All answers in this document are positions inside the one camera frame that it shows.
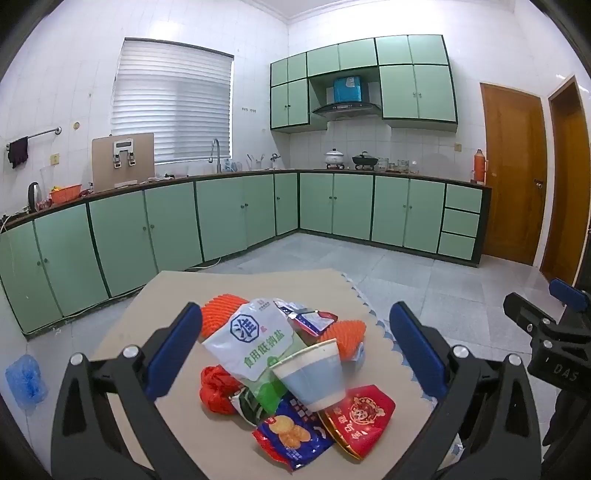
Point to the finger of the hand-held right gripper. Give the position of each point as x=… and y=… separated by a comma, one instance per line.
x=521, y=307
x=570, y=293

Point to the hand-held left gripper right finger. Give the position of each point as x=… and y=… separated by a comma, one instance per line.
x=415, y=350

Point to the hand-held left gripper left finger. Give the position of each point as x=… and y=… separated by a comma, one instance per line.
x=175, y=350

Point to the white wrapper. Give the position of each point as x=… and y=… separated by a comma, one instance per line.
x=359, y=354

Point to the red plastic bag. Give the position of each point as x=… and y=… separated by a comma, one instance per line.
x=214, y=392

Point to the red and gold snack packet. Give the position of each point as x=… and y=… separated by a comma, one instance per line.
x=364, y=415

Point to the white salt bag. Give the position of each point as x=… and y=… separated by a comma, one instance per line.
x=258, y=341

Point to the green and blue packet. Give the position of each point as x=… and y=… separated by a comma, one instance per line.
x=247, y=408

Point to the light blue paper cup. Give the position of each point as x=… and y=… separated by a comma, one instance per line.
x=314, y=378

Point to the red white blue packet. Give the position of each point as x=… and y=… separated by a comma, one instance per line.
x=309, y=321

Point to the blue cookie packet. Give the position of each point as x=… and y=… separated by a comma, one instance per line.
x=291, y=434

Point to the wooden door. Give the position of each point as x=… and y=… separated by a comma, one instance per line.
x=510, y=170
x=570, y=184

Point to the green lower cabinets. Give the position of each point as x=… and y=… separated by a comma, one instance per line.
x=175, y=226

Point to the green cabinets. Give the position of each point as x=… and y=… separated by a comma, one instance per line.
x=415, y=92
x=175, y=226

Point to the orange thermos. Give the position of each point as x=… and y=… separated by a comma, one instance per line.
x=479, y=166

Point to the blue plastic bag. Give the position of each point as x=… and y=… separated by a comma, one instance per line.
x=25, y=383

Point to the row of glass jars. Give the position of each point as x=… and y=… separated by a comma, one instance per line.
x=401, y=165

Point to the orange basket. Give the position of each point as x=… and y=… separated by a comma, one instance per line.
x=65, y=194

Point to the black wok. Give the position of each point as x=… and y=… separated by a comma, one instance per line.
x=365, y=160

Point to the kitchen faucet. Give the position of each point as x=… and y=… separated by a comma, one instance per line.
x=216, y=154

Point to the utensil holder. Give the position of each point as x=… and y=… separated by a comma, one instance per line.
x=254, y=164

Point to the wooden board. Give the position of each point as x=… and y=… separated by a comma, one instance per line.
x=101, y=161

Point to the white cooking pot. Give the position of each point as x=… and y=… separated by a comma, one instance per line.
x=333, y=158

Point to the white gripper holder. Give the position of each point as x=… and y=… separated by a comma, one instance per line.
x=124, y=146

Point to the green upper cabinets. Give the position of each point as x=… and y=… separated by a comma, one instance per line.
x=415, y=92

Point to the white window blind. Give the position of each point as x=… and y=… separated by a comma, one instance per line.
x=171, y=101

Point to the range hood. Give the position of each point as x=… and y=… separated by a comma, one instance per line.
x=346, y=110

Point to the dark towel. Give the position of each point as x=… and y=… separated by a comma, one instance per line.
x=17, y=152

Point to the towel rail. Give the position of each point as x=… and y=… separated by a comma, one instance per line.
x=41, y=134

